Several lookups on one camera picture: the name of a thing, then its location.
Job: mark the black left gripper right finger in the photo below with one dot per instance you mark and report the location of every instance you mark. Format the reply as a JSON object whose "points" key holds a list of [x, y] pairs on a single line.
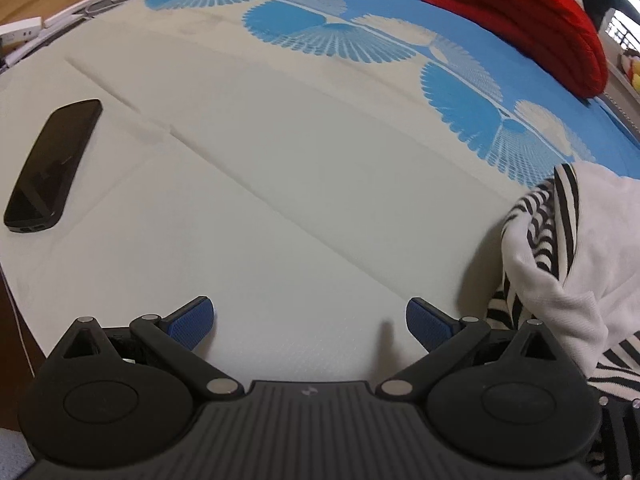
{"points": [[513, 399]]}

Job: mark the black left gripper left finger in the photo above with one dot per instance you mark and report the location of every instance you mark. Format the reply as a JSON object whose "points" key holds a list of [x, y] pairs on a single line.
{"points": [[107, 397]]}

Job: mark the black white striped garment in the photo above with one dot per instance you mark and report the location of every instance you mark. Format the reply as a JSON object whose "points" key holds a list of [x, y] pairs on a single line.
{"points": [[570, 258]]}

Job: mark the black smartphone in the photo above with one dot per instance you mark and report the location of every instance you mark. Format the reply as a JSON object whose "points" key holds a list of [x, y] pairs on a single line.
{"points": [[40, 192]]}

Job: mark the blue white patterned bedsheet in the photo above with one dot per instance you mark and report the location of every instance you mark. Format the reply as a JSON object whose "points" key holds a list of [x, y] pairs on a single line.
{"points": [[308, 165]]}

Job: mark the yellow plush toys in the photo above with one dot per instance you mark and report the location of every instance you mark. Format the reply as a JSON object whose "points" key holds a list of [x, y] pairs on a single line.
{"points": [[630, 65]]}

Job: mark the white power strip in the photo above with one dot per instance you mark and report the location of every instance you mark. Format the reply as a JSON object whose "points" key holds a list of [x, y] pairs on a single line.
{"points": [[20, 31]]}

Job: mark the red folded blanket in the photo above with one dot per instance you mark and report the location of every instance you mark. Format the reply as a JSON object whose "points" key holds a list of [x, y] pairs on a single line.
{"points": [[556, 34]]}

